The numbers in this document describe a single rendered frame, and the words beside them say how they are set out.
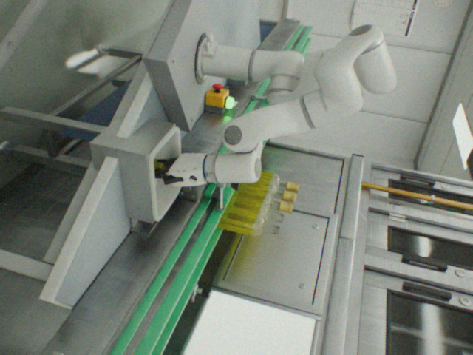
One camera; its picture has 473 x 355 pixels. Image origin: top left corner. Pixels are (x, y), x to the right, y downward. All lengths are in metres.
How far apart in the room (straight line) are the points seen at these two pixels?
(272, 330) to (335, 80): 0.69
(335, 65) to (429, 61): 6.42
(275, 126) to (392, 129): 6.86
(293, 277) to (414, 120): 6.53
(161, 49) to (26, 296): 0.82
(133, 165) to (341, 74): 0.53
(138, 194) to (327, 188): 0.92
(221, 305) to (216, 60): 0.71
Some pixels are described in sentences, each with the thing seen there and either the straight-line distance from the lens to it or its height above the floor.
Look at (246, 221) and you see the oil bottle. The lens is 1.28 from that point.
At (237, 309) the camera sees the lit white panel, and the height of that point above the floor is 1.08.
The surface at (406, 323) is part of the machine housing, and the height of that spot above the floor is 1.57.
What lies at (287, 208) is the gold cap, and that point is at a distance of 1.38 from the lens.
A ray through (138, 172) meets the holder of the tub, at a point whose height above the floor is 0.80.
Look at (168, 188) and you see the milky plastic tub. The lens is 1.24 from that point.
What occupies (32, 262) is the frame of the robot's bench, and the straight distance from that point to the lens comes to 1.09.
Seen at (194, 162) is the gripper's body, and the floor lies 0.91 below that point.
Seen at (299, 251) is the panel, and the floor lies 1.21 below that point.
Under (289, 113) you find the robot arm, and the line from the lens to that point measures 0.98.
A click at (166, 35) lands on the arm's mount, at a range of 1.12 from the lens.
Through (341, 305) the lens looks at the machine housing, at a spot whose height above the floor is 1.37.
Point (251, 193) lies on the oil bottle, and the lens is 1.39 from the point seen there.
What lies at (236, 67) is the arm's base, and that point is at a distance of 1.25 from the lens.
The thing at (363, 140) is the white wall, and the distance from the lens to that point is 7.90.
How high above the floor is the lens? 1.25
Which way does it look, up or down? 12 degrees down
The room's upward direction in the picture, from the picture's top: 102 degrees clockwise
